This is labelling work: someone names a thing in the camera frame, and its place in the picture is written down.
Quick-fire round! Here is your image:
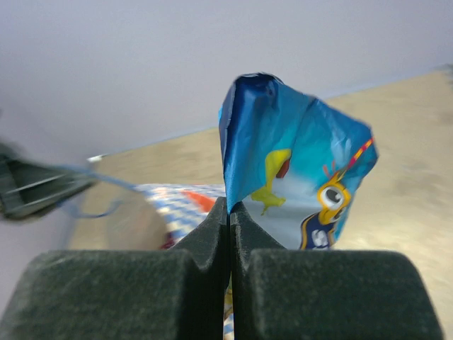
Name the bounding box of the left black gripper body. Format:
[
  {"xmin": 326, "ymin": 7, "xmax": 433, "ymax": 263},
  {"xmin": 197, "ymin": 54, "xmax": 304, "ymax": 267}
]
[{"xmin": 1, "ymin": 143, "xmax": 23, "ymax": 220}]

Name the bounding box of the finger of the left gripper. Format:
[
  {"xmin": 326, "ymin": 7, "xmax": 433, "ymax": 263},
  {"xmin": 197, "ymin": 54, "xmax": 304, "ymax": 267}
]
[{"xmin": 11, "ymin": 164, "xmax": 96, "ymax": 218}]

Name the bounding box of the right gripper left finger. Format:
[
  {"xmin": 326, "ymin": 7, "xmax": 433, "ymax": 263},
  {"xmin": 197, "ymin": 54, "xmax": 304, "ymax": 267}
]
[{"xmin": 1, "ymin": 198, "xmax": 229, "ymax": 339}]

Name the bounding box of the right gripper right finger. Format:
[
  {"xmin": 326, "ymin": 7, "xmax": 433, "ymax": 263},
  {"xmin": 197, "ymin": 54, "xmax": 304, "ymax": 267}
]
[{"xmin": 229, "ymin": 204, "xmax": 444, "ymax": 340}]

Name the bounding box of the blue snack bag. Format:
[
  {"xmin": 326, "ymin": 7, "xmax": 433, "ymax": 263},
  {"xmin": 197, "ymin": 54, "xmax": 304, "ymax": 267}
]
[{"xmin": 219, "ymin": 73, "xmax": 378, "ymax": 250}]

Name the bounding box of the blue checkered paper bag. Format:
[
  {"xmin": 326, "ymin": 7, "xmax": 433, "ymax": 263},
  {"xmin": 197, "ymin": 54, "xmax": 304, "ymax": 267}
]
[{"xmin": 60, "ymin": 168, "xmax": 224, "ymax": 251}]

